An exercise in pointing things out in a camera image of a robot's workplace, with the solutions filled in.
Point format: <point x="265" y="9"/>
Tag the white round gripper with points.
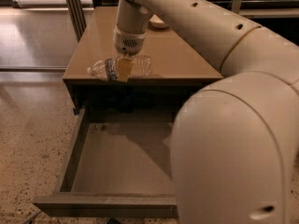
<point x="128" y="42"/>

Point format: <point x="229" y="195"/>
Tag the clear plastic water bottle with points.
<point x="107" y="70"/>

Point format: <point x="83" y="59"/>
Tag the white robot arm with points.
<point x="234" y="142"/>

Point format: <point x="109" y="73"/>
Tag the tan drawer cabinet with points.
<point x="173" y="61"/>

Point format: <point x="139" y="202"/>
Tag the white ceramic bowl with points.
<point x="156" y="23"/>

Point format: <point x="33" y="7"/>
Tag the metal frame post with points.
<point x="77" y="17"/>

